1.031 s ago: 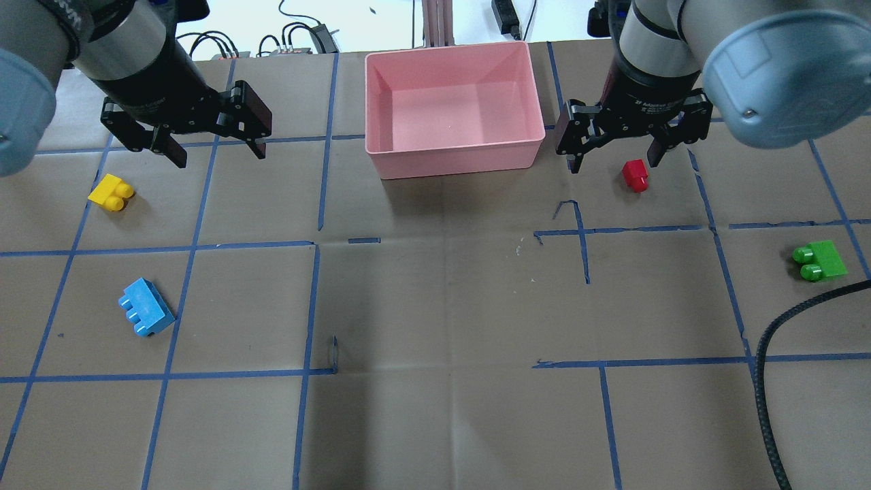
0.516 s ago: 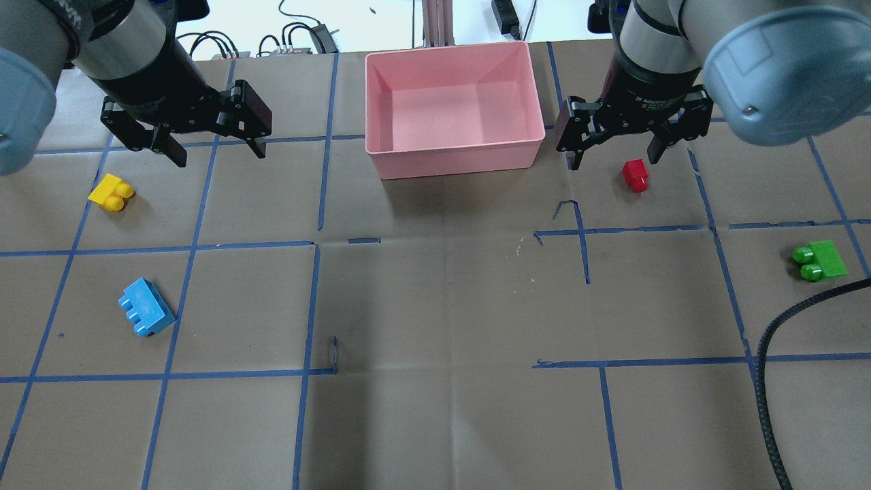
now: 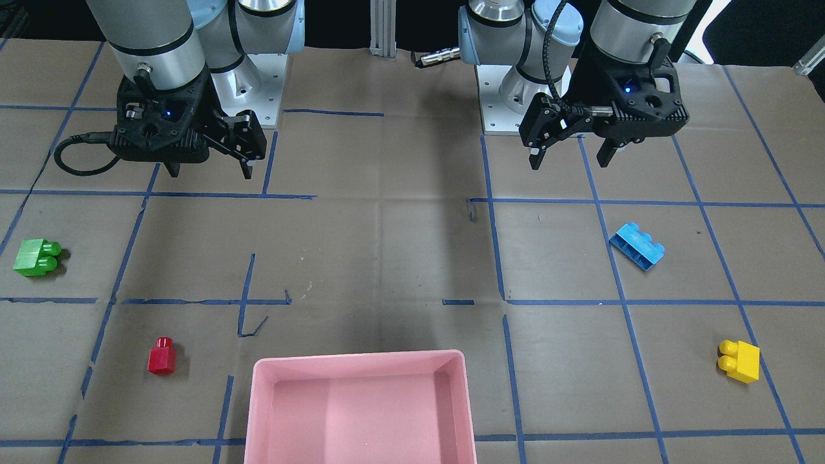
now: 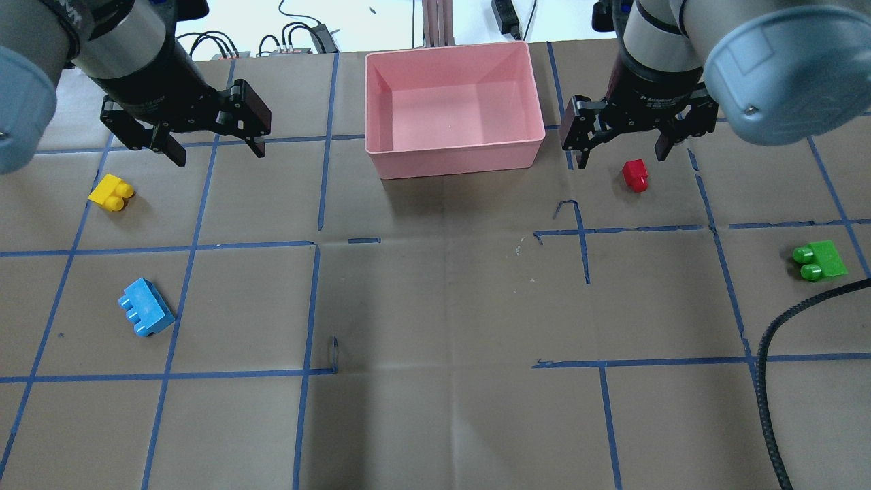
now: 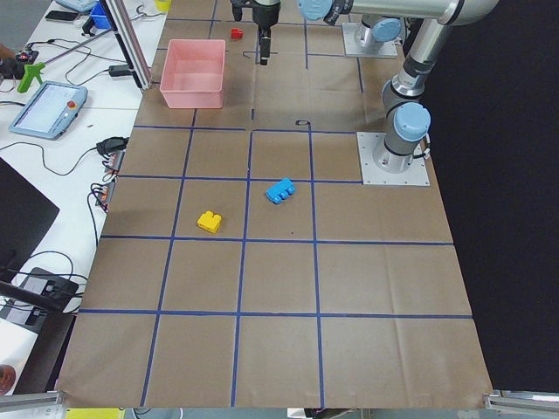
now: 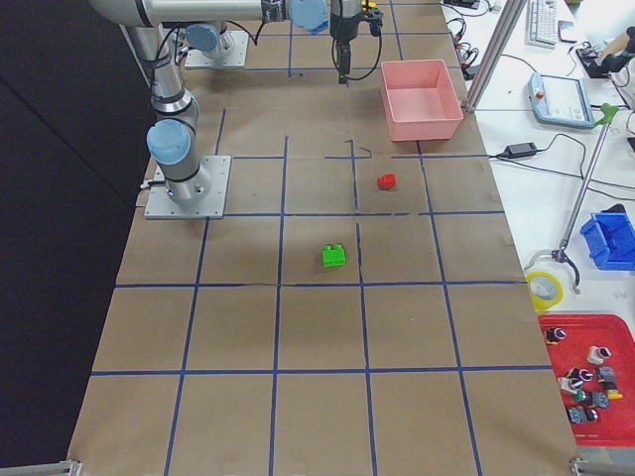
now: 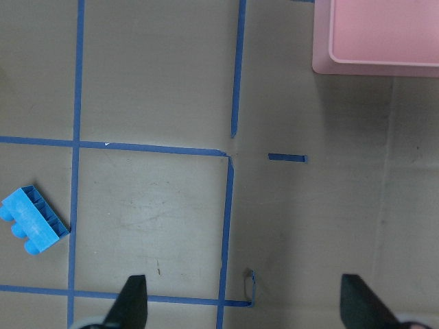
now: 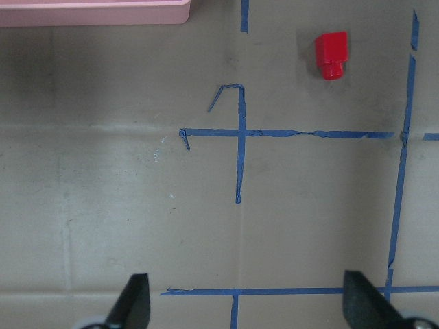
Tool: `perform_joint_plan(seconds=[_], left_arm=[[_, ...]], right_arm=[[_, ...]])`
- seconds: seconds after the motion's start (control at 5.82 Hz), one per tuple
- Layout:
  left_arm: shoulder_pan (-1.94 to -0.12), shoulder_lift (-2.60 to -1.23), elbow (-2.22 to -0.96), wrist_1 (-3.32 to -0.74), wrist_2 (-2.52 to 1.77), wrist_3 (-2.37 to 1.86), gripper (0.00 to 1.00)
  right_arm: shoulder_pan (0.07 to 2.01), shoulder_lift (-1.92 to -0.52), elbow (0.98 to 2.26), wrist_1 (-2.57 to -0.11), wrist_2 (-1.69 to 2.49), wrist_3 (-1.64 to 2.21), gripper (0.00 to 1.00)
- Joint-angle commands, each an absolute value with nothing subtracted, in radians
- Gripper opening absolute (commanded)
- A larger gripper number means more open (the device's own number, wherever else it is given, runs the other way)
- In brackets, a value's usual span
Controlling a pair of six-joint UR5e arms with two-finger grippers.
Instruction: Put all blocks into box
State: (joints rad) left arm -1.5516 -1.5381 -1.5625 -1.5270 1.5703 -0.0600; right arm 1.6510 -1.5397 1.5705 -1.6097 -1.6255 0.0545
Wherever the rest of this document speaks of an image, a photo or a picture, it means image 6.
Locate red parts tray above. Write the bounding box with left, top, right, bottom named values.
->
left=539, top=313, right=634, bottom=447

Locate red toy block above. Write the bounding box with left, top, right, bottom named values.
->
left=376, top=174, right=397, bottom=190

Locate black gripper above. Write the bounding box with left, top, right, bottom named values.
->
left=329, top=0, right=383, bottom=83

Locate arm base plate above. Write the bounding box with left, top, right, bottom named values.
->
left=185, top=25, right=250, bottom=70
left=144, top=156, right=231, bottom=219

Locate reacher grabber tool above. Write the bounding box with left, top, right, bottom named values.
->
left=523, top=103, right=619, bottom=295

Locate green toy block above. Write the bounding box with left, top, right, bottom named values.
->
left=321, top=243, right=347, bottom=268

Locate black power adapter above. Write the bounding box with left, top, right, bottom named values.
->
left=501, top=142, right=539, bottom=159

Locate white keyboard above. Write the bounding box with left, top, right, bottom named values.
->
left=525, top=0, right=559, bottom=49

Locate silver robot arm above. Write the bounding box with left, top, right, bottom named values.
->
left=186, top=22, right=235, bottom=58
left=90, top=1, right=383, bottom=217

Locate blue storage bin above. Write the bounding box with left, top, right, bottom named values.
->
left=580, top=212, right=634, bottom=271

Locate aluminium frame post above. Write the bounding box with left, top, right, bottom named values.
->
left=462, top=0, right=527, bottom=112

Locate robot teach pendant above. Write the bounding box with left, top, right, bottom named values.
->
left=528, top=72, right=595, bottom=129

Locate yellow tape roll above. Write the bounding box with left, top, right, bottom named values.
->
left=527, top=271, right=564, bottom=312

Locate pink plastic box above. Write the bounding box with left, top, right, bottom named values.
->
left=381, top=59, right=463, bottom=142

